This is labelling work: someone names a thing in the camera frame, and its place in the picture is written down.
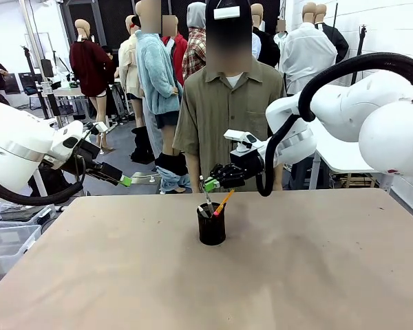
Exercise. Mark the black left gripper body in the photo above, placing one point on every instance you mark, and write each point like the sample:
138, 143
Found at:
86, 156

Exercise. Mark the right gripper black green finger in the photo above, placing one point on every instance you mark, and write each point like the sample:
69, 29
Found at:
220, 170
223, 183

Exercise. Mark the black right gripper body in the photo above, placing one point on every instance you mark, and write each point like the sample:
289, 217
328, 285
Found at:
246, 166

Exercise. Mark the orange pencil pink eraser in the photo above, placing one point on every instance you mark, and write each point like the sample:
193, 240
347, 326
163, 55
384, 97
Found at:
224, 201

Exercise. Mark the silver grey pen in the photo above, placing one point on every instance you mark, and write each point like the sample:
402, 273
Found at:
208, 201

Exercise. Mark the dark pen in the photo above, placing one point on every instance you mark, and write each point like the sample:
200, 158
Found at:
203, 210

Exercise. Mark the person's left forearm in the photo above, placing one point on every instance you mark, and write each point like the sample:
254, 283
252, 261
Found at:
278, 177

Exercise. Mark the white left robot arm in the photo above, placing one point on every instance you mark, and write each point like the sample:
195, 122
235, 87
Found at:
17, 148

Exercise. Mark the black mesh pen holder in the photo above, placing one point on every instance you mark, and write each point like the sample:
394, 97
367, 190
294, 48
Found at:
211, 230

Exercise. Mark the black and jeans trousers bundle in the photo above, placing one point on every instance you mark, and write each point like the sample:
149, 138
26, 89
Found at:
172, 170

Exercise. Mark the person in olive shirt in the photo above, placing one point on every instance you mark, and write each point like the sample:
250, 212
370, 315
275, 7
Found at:
227, 113

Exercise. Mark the clear plastic bin with cloth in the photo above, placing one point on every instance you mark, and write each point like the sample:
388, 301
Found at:
46, 214

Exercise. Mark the dark folded cloth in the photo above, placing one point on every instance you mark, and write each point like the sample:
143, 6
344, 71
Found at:
20, 212

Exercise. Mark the mannequin in maroon sweater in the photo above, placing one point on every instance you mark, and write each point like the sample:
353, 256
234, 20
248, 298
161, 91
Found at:
89, 68

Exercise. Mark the mannequin in cream jacket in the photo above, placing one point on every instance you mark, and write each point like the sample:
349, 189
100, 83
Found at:
129, 65

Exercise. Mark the black background tripod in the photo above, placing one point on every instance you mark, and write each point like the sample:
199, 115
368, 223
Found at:
31, 68

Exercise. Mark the mannequin in blue fleece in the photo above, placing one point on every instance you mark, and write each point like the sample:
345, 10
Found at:
155, 75

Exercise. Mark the wooden pallet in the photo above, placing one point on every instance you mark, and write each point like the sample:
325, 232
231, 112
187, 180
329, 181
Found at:
356, 179

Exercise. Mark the large clear plastic bin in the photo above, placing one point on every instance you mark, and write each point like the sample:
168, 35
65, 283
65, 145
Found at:
10, 244

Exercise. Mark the mannequin in blue shirt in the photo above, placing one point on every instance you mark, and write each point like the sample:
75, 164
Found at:
256, 44

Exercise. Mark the mannequin in black top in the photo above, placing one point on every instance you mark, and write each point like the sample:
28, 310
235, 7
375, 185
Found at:
266, 44

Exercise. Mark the mannequin in white shirt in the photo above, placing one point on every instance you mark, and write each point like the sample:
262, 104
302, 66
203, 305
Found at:
309, 58

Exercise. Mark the mannequin in red jacket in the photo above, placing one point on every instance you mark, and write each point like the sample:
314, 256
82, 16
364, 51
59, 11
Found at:
179, 51

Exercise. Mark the mannequin in plaid shirt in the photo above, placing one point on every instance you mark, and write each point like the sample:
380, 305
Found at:
194, 44

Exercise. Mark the black cap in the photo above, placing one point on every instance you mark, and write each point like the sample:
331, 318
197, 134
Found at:
227, 24

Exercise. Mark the mannequin in black jacket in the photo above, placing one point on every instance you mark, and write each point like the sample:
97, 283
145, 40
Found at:
339, 43

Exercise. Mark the white cap label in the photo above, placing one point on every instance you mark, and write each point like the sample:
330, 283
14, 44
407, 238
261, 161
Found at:
226, 12

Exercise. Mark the black light stand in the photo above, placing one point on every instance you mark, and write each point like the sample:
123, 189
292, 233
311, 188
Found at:
361, 44

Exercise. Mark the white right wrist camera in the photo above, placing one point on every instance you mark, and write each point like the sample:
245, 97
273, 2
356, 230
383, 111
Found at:
242, 138

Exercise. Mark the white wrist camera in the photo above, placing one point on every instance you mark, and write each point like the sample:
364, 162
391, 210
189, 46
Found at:
100, 126
242, 138

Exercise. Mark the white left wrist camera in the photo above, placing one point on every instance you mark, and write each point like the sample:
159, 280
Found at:
100, 126

